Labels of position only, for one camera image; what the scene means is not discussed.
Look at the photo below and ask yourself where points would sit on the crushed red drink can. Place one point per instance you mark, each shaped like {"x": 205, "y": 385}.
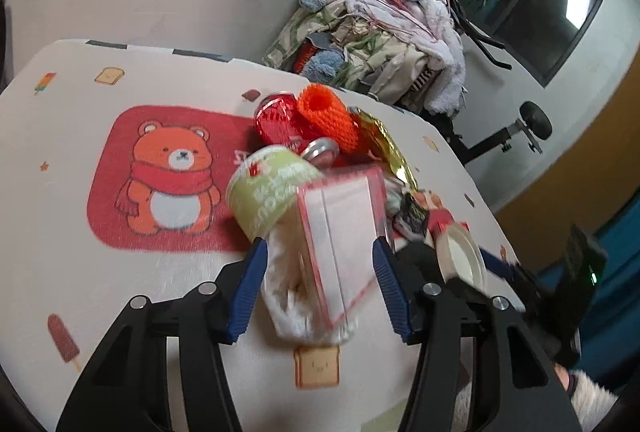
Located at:
{"x": 274, "y": 120}

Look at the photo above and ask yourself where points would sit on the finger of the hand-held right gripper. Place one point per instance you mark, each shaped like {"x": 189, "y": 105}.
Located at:
{"x": 495, "y": 264}

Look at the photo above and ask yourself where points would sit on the gold foil wrapper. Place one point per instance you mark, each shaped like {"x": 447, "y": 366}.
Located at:
{"x": 395, "y": 152}

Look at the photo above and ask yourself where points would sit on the bear printed blanket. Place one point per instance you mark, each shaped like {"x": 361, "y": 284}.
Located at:
{"x": 150, "y": 272}

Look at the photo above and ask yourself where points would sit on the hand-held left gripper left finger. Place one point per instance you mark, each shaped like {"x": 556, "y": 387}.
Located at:
{"x": 247, "y": 292}

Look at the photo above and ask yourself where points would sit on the green paper cup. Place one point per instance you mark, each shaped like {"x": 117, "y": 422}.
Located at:
{"x": 265, "y": 192}

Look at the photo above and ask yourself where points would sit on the black snack wrapper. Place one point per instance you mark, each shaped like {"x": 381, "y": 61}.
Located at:
{"x": 410, "y": 217}

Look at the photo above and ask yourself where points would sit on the geometric patterned bed sheet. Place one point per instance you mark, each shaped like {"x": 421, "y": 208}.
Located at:
{"x": 107, "y": 44}

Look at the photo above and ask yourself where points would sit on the pile of clothes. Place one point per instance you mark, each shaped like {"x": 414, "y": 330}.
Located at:
{"x": 390, "y": 37}

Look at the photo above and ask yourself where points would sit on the black exercise bike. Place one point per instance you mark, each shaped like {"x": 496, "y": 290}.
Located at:
{"x": 535, "y": 120}

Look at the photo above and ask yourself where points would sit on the orange foam net sleeve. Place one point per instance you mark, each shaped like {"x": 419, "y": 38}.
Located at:
{"x": 325, "y": 122}

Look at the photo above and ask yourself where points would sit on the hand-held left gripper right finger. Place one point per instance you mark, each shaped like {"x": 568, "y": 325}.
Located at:
{"x": 392, "y": 292}

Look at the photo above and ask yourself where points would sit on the white box red border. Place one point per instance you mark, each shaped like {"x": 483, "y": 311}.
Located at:
{"x": 340, "y": 242}

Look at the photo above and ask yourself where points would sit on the white paper towel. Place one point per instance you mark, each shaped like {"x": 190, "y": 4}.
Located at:
{"x": 290, "y": 307}

